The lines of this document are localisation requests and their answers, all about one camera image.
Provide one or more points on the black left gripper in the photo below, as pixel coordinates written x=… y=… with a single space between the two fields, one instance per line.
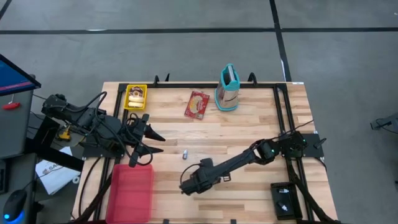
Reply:
x=140 y=137

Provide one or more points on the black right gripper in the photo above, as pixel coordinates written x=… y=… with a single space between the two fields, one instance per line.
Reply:
x=199 y=180

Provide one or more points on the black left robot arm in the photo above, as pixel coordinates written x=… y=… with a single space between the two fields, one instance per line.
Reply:
x=87 y=118

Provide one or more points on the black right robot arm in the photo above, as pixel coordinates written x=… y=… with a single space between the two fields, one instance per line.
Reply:
x=239 y=160

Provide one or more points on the yellow plastic basket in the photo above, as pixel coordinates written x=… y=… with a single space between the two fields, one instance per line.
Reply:
x=126 y=99

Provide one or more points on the chocolate sprinkled donut toy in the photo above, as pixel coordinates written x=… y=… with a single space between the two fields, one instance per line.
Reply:
x=136 y=91

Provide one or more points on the red plastic bin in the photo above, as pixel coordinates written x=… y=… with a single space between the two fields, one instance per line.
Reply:
x=130 y=193

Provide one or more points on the red snack packet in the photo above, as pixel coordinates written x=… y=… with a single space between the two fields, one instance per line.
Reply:
x=196 y=105

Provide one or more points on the small yellow tool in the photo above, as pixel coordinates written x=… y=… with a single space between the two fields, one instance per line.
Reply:
x=64 y=136

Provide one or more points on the teal metal box grater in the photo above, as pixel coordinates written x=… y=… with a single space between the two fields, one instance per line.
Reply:
x=228 y=93

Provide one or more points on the black plastic tray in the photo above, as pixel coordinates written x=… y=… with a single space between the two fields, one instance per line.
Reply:
x=292 y=199

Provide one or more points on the white printed paper bag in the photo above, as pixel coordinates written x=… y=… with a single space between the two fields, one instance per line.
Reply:
x=54 y=174

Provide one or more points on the gray metal cabinet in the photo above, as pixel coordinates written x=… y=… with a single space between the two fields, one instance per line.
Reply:
x=15 y=130

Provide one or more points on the black computer mouse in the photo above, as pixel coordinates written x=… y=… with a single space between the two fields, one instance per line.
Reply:
x=14 y=203

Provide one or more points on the blue screen monitor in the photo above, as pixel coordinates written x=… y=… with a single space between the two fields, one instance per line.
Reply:
x=12 y=79

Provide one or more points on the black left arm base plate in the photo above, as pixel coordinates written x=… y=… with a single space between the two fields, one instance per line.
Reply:
x=93 y=152

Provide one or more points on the black aluminium rig frame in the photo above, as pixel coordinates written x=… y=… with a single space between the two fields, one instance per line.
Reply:
x=217 y=85

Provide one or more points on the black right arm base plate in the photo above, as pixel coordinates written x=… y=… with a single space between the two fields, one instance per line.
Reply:
x=312 y=150

